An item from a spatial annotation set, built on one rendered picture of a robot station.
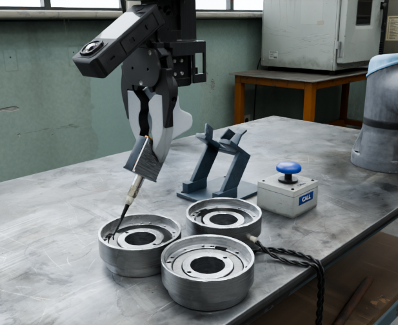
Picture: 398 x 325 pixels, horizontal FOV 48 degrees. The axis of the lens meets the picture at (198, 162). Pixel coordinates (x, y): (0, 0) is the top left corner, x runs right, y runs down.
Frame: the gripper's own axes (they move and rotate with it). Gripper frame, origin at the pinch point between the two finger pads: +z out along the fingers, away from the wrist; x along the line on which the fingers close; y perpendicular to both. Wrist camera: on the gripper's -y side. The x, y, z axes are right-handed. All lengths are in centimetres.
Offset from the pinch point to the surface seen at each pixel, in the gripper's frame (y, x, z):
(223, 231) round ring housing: 3.5, -9.9, 9.5
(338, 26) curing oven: 210, 87, -13
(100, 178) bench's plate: 9.8, 28.0, 13.1
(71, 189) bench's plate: 2.9, 27.0, 13.0
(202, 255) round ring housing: -2.0, -11.4, 10.1
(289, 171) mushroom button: 21.4, -7.5, 6.3
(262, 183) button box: 19.6, -3.9, 8.7
